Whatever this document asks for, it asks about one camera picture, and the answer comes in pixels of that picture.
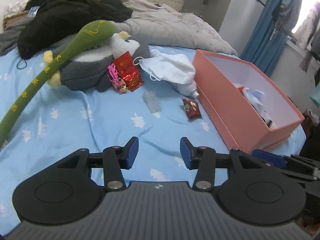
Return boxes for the white towel roll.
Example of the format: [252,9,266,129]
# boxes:
[159,51,199,99]

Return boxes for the grey duvet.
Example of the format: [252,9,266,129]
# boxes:
[110,0,236,54]

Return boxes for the blue plastic tissue pack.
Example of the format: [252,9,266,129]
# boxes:
[233,83,265,111]

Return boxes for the panda plush toy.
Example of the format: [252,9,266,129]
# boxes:
[259,110,277,129]

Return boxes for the red foil snack packet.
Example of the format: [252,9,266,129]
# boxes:
[114,51,144,92]

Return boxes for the hanging clothes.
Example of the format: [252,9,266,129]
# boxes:
[272,0,319,72]

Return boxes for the pink cardboard box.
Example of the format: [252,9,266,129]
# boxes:
[193,50,304,153]

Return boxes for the white face mask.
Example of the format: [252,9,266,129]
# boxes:
[133,49,173,81]

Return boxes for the black clothing pile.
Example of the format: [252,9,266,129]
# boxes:
[17,0,133,60]

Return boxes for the green plush stick toy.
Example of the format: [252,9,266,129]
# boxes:
[1,20,116,145]

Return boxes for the pink tassel trinket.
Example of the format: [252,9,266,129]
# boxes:
[107,63,127,94]

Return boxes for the small red candy packet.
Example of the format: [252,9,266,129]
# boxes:
[182,99,202,120]

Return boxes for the grey penguin plush toy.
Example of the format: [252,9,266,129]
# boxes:
[47,31,150,93]

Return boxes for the blue curtain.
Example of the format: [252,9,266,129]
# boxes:
[240,0,302,76]

